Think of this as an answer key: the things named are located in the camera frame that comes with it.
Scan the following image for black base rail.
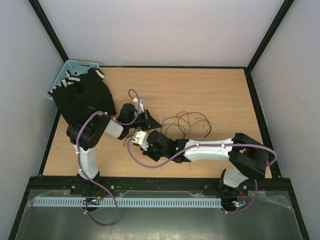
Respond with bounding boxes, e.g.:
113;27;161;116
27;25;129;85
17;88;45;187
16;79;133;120
69;176;249;197

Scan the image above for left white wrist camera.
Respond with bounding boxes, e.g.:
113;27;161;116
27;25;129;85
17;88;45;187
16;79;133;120
132;97;147;114

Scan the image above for black white striped cloth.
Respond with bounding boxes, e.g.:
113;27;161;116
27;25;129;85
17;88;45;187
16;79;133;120
47;68;105;97

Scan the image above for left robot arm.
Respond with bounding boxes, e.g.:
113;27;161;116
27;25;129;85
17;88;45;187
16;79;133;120
66;103;162;196

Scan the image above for right black frame post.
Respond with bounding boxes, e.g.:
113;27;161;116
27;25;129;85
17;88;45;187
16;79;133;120
246;0;295;70

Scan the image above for right circuit board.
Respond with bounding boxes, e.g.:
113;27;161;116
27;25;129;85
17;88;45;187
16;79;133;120
232;200;246;208

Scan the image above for left black frame post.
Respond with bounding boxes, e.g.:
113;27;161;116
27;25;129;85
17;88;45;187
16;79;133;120
28;0;69;62

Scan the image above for left circuit board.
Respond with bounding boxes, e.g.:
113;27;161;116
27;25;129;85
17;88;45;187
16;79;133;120
82;197;102;205

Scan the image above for light blue plastic basket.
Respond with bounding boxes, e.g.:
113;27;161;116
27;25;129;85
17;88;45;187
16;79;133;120
47;59;100;103

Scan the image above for light blue slotted cable duct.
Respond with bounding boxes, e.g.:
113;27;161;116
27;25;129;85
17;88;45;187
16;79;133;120
33;197;222;209

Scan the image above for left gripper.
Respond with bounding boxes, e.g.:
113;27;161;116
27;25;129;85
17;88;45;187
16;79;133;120
128;109;162;131

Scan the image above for black frame post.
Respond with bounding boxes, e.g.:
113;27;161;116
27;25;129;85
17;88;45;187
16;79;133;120
246;0;295;70
28;0;69;62

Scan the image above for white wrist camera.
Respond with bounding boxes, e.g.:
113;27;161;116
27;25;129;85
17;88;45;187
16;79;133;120
132;97;147;114
132;131;149;151

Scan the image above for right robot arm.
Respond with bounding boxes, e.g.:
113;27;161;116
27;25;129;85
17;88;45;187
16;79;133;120
133;130;278;195

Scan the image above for circuit board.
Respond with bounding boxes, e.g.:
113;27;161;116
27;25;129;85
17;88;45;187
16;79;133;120
232;200;246;208
82;197;102;205

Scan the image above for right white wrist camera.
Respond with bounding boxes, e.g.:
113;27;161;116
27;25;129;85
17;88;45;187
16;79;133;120
132;131;149;151

